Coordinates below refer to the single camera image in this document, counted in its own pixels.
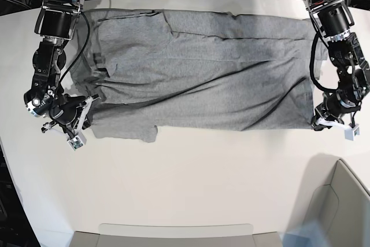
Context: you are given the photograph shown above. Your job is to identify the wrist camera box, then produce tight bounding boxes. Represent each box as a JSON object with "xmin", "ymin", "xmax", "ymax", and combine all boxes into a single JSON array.
[
  {"xmin": 67, "ymin": 134, "xmax": 87, "ymax": 150},
  {"xmin": 345, "ymin": 124, "xmax": 360, "ymax": 141}
]

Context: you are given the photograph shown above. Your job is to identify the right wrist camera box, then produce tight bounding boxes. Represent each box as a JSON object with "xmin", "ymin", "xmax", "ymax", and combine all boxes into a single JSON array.
[{"xmin": 67, "ymin": 134, "xmax": 87, "ymax": 150}]

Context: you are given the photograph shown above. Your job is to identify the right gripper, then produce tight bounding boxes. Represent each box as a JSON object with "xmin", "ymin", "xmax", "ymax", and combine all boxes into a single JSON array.
[{"xmin": 41, "ymin": 94, "xmax": 98, "ymax": 137}]

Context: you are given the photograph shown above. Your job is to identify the grey cardboard box right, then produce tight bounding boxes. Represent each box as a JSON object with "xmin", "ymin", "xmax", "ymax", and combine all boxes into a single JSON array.
[{"xmin": 310, "ymin": 160, "xmax": 369, "ymax": 246}]

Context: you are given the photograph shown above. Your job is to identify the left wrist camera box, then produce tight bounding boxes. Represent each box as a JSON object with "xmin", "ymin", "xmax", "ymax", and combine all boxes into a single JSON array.
[{"xmin": 345, "ymin": 124, "xmax": 360, "ymax": 141}]

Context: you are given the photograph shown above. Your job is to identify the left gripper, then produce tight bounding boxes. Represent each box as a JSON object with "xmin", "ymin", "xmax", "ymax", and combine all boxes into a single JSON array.
[{"xmin": 311, "ymin": 93, "xmax": 361, "ymax": 131}]

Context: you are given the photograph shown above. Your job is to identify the grey T-shirt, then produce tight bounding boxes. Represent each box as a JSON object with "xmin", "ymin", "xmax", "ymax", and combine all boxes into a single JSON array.
[{"xmin": 71, "ymin": 9, "xmax": 315, "ymax": 142}]

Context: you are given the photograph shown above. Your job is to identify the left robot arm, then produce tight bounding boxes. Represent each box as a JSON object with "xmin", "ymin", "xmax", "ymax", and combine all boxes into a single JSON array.
[{"xmin": 303, "ymin": 0, "xmax": 369, "ymax": 131}]

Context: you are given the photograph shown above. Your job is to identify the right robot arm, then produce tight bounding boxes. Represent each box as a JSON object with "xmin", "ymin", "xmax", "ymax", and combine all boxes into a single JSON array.
[{"xmin": 24, "ymin": 0, "xmax": 94, "ymax": 140}]

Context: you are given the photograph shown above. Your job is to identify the grey bin front edge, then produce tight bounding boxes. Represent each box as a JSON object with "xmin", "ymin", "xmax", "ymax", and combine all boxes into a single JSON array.
[{"xmin": 69, "ymin": 223, "xmax": 283, "ymax": 246}]

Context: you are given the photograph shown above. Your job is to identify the blue translucent bag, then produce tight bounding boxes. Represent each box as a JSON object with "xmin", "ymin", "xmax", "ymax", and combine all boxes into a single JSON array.
[{"xmin": 280, "ymin": 221, "xmax": 330, "ymax": 247}]

